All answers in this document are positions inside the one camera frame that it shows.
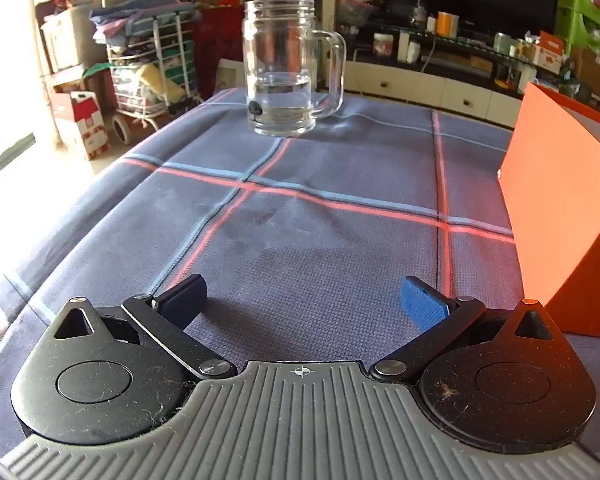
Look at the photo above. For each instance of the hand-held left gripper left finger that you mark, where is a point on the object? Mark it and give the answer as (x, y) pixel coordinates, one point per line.
(180, 301)

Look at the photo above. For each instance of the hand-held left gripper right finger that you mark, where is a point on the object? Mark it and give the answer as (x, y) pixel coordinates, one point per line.
(422, 306)

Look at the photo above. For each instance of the orange cardboard box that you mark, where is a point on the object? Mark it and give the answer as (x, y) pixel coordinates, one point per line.
(565, 200)

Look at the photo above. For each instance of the plaid blue tablecloth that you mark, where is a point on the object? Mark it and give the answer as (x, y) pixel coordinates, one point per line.
(305, 220)

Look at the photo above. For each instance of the red and white carton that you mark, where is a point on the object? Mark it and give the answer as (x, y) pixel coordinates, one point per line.
(80, 125)

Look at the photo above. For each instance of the white television stand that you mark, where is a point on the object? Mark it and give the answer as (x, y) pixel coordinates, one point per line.
(445, 87)

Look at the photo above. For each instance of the loaded shopping trolley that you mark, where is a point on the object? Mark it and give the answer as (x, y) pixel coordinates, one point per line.
(147, 70)

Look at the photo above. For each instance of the clear plastic jar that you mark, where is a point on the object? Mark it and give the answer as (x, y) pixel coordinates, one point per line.
(382, 45)

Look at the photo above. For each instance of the red shopping bag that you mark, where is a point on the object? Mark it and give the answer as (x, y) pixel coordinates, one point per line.
(220, 35)

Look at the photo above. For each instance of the orange and white canister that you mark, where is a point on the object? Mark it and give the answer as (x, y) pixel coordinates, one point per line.
(448, 25)

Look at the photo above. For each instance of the large white storage box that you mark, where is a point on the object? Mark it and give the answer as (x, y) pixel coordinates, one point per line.
(70, 40)

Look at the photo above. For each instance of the orange and white packet box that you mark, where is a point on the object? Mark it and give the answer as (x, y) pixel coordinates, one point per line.
(550, 52)

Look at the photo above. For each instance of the brown cardboard box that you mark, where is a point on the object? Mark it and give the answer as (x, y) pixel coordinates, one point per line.
(597, 72)

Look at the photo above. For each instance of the dark bottle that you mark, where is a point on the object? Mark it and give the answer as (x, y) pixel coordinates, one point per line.
(420, 12)

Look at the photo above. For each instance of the pink basket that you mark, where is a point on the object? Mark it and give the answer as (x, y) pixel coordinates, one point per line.
(355, 10)

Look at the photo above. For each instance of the green plastic storage rack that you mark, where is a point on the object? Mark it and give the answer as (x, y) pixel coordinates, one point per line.
(582, 17)

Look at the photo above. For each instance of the white picture frame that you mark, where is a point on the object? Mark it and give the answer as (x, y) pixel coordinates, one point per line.
(228, 77)

